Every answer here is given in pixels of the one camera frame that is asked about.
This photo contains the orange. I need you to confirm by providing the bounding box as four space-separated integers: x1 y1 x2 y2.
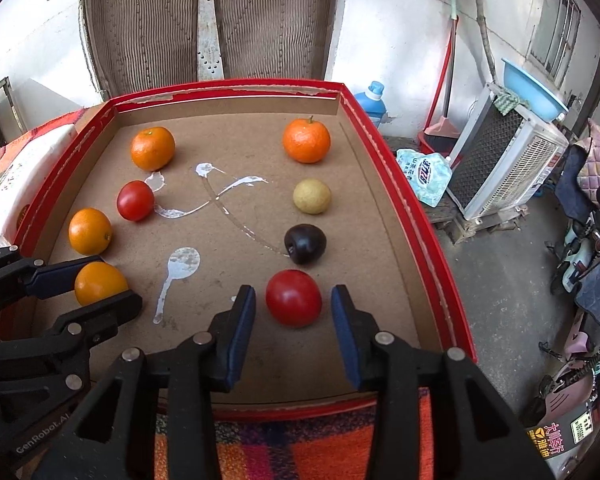
74 261 129 307
68 208 112 256

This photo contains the red tomato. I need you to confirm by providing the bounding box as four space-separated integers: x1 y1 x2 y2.
265 270 322 328
117 180 155 222

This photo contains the dark purple plum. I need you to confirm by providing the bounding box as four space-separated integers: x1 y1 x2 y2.
284 223 327 266

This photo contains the yellow-green round fruit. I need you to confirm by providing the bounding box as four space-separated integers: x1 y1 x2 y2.
292 178 332 214

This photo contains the white pink tissue pack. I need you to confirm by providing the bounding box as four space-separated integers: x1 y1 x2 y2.
0 124 76 247

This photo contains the colourful plaid tablecloth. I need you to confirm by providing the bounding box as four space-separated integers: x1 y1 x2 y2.
0 108 437 480

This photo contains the pink electric scooter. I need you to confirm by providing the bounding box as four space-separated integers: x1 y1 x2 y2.
521 310 600 478

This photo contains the orange mandarin in tray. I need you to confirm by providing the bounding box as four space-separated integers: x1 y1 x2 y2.
130 127 175 172

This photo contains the red cardboard tray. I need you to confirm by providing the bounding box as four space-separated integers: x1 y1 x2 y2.
0 78 478 424

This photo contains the white blue detergent bag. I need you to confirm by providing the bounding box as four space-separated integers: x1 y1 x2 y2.
396 148 452 207

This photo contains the white air conditioner unit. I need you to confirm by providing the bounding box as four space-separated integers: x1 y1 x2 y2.
446 84 568 221

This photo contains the pink quilted scooter cover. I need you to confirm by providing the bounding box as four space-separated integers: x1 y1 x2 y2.
555 119 600 223

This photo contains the orange mandarin with stem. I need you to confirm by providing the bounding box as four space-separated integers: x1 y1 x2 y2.
282 117 332 164

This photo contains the blue detergent bottle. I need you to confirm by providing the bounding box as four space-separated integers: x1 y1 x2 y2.
354 80 387 128

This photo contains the light blue plastic basin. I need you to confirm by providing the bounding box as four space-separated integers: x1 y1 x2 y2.
502 58 568 122

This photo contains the red handled broom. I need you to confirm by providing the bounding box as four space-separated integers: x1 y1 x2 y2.
418 0 460 154

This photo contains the brown corduroy trousers person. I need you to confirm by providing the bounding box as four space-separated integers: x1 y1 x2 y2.
80 0 336 100

